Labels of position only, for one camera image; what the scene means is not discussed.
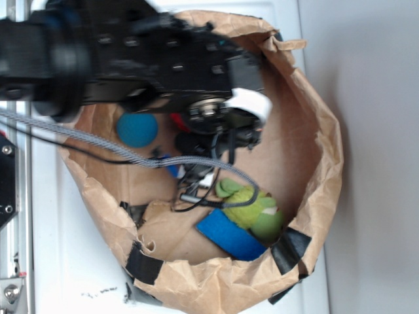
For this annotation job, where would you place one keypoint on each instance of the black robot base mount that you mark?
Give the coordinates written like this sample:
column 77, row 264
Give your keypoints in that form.
column 7, row 180

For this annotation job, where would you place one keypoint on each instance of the brown paper bag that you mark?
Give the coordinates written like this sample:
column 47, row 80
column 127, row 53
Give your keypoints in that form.
column 299, row 161

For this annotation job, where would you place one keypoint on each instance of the blue rectangular sponge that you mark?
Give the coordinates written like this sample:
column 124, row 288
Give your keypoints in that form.
column 223, row 232

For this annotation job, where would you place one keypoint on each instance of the green plush frog toy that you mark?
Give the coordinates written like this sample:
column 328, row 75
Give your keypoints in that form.
column 262, row 218

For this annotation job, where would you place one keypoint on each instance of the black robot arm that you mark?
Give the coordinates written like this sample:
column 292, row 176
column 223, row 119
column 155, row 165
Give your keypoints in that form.
column 75, row 53

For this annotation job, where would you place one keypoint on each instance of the teal textured ball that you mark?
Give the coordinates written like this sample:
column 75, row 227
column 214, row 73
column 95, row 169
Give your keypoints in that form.
column 137, row 130

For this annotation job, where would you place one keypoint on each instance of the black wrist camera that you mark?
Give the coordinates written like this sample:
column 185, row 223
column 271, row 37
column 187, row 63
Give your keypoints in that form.
column 195, row 146

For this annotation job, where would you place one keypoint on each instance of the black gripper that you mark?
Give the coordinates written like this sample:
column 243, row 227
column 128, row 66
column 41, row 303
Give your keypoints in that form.
column 157, row 63

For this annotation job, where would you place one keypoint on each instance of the red paper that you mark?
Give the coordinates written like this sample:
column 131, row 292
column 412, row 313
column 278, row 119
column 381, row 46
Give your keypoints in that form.
column 178, row 121

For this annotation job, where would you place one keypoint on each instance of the aluminium frame rail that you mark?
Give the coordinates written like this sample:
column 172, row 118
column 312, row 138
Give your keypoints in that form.
column 17, row 282

